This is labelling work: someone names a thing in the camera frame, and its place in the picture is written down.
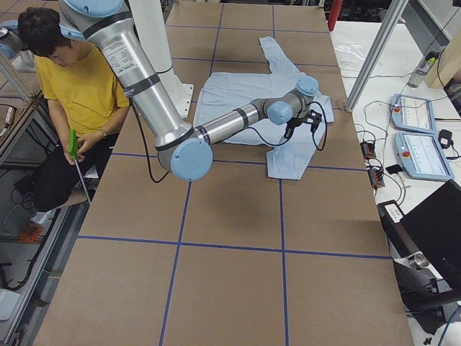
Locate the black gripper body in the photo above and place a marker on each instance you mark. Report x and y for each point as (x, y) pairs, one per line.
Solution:
(294, 122)

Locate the light blue button shirt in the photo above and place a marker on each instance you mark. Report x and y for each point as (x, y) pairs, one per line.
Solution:
(225, 91)

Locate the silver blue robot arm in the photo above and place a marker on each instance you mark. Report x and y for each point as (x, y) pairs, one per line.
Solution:
(115, 27)

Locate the far teach pendant tablet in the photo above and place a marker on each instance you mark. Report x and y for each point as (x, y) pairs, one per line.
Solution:
(414, 114)

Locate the teach pendant tablet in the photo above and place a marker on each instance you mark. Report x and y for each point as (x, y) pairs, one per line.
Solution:
(414, 114)
(421, 156)

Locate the near teach pendant tablet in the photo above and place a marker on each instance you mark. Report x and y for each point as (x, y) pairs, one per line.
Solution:
(421, 156)

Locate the clear water bottle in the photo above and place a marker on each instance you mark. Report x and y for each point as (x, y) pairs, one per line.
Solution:
(423, 68)

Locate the black laptop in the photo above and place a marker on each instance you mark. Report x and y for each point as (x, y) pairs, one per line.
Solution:
(434, 227)

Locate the person in yellow shirt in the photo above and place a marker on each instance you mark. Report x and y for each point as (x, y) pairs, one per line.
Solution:
(82, 93)

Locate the green handheld controller tool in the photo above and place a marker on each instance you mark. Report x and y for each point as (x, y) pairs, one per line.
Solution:
(73, 145)

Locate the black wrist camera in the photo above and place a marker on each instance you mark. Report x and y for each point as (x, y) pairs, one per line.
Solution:
(313, 119)

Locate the aluminium frame post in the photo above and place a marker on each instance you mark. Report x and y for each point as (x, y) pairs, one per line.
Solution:
(383, 35)

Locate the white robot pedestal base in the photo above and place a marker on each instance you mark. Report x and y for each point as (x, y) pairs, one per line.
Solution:
(162, 54)

